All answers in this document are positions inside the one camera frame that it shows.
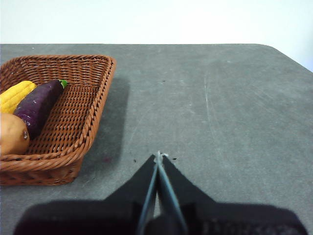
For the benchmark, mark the brown potato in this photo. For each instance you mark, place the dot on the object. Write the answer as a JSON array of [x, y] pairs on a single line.
[[12, 137]]

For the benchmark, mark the brown wicker basket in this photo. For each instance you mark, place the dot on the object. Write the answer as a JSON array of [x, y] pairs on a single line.
[[73, 117]]

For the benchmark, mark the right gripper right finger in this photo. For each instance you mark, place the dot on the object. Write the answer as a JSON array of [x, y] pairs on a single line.
[[232, 220]]

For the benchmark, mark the yellow corn cob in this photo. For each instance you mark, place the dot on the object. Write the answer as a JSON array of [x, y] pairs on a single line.
[[14, 95]]

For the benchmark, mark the purple eggplant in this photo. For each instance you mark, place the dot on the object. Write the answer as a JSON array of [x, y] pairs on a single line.
[[36, 107]]

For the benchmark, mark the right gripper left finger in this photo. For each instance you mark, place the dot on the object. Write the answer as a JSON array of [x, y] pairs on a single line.
[[93, 218]]

